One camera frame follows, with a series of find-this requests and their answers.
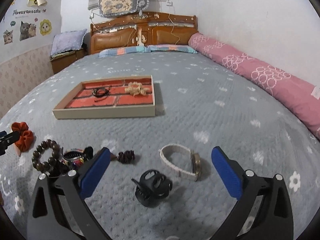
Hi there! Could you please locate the yellow charging cable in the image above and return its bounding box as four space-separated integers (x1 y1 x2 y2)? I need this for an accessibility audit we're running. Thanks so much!
167 4 181 46

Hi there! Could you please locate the cream fabric scrunchie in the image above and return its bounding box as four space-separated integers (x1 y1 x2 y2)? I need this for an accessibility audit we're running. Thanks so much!
125 82 149 96

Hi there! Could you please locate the purple dotted cushion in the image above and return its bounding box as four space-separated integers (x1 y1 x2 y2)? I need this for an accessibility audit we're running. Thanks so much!
50 29 87 56

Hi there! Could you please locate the grey cats wall sticker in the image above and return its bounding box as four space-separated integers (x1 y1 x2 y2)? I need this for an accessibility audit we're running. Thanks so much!
20 21 36 41

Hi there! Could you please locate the striped pillow right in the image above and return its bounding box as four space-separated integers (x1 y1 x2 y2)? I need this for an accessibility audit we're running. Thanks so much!
146 44 197 54

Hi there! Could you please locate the wooden headboard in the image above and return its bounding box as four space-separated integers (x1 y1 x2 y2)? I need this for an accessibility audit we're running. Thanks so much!
89 12 198 54

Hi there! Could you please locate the grey patterned bedspread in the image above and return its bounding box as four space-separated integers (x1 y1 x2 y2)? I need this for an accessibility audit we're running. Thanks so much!
1 52 319 239

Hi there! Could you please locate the pink rolled quilt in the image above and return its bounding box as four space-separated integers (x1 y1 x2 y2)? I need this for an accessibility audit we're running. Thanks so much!
189 33 319 138

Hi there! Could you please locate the brick-pattern jewelry tray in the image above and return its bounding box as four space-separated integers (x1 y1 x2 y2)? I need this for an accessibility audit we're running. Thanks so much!
53 75 156 119

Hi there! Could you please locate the black hair claw clip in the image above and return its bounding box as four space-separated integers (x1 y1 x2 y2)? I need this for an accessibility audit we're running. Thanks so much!
131 169 173 207

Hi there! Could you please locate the brown wooden bead bracelet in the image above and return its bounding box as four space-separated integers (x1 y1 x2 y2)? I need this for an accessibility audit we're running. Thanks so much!
31 139 62 173

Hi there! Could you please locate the colourful woven bracelet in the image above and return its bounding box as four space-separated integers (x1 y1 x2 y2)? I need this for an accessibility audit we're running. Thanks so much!
61 148 87 170

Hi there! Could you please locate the black braided leather bracelet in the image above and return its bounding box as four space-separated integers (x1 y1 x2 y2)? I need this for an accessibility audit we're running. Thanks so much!
91 86 112 103

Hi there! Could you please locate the wooden nightstand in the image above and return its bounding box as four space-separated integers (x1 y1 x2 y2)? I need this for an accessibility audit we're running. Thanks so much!
50 49 87 74

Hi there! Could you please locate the tabby kitten wall sticker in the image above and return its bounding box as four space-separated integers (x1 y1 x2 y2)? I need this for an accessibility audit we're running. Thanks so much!
3 30 13 44

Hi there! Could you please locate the rust orange scrunchie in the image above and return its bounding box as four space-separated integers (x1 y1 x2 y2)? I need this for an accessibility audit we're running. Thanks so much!
11 122 34 156

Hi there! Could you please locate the yellow flower cat sticker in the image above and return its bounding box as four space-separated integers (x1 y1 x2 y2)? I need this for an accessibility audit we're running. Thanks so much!
40 19 52 36

